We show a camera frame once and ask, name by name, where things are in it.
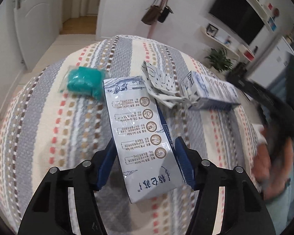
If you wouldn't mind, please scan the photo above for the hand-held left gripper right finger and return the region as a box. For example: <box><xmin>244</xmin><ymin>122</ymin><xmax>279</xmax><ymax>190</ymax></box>
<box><xmin>174</xmin><ymin>136</ymin><xmax>277</xmax><ymax>235</ymax></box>

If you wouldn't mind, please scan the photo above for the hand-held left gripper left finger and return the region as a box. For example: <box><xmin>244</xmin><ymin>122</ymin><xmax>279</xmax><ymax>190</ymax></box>
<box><xmin>18</xmin><ymin>137</ymin><xmax>118</xmax><ymax>235</ymax></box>

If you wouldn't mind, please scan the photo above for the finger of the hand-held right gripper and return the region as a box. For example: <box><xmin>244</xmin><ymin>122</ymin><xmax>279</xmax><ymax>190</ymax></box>
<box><xmin>235</xmin><ymin>78</ymin><xmax>294</xmax><ymax>139</ymax></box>
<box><xmin>258</xmin><ymin>103</ymin><xmax>286</xmax><ymax>163</ymax></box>

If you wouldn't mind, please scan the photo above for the white blue tea box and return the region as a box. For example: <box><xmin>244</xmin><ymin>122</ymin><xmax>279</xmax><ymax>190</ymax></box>
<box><xmin>102</xmin><ymin>75</ymin><xmax>187</xmax><ymax>203</ymax></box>

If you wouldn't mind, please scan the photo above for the white refrigerator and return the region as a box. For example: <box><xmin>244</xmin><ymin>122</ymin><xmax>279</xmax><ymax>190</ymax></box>
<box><xmin>251</xmin><ymin>35</ymin><xmax>294</xmax><ymax>89</ymax></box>

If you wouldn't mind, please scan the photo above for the green potted plant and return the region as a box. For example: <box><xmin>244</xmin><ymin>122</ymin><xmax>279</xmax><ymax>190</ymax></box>
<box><xmin>204</xmin><ymin>48</ymin><xmax>234</xmax><ymax>73</ymax></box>

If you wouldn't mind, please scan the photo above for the striped woven table cloth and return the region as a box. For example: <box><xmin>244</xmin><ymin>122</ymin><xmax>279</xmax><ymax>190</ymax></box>
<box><xmin>0</xmin><ymin>35</ymin><xmax>267</xmax><ymax>235</ymax></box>

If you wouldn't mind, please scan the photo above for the white patterned crumpled cloth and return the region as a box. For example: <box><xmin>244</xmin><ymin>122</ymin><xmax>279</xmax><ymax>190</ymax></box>
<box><xmin>140</xmin><ymin>61</ymin><xmax>194</xmax><ymax>108</ymax></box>

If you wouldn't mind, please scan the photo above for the green packet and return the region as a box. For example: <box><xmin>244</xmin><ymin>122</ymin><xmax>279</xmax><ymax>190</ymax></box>
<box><xmin>57</xmin><ymin>66</ymin><xmax>108</xmax><ymax>101</ymax></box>

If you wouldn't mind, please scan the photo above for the framed butterfly picture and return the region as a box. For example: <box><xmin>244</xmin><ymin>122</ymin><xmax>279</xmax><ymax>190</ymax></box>
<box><xmin>206</xmin><ymin>23</ymin><xmax>220</xmax><ymax>37</ymax></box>

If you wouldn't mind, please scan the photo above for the black hanging bag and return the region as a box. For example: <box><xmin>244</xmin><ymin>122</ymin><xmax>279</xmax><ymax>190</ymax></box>
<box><xmin>157</xmin><ymin>0</ymin><xmax>174</xmax><ymax>23</ymax></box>

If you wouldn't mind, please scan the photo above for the pink coat rack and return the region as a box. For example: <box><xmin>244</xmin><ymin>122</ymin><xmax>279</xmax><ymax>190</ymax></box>
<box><xmin>148</xmin><ymin>0</ymin><xmax>176</xmax><ymax>38</ymax></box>

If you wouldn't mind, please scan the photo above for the brown hanging bag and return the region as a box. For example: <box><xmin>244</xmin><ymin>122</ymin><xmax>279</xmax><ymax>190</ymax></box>
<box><xmin>141</xmin><ymin>0</ymin><xmax>166</xmax><ymax>25</ymax></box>

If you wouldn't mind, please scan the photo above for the white panel door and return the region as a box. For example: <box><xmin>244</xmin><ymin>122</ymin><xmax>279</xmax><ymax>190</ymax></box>
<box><xmin>13</xmin><ymin>0</ymin><xmax>70</xmax><ymax>64</ymax></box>

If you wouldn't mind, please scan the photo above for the pink white wall box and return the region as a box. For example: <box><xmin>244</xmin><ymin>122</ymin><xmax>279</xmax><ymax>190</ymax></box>
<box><xmin>242</xmin><ymin>49</ymin><xmax>257</xmax><ymax>61</ymax></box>

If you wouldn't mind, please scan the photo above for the low white wall shelf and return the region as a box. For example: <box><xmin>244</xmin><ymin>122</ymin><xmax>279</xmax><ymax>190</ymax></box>
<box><xmin>200</xmin><ymin>27</ymin><xmax>240</xmax><ymax>59</ymax></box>

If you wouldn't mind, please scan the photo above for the black wall television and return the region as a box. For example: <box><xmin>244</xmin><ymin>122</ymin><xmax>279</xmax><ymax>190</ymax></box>
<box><xmin>208</xmin><ymin>0</ymin><xmax>264</xmax><ymax>46</ymax></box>

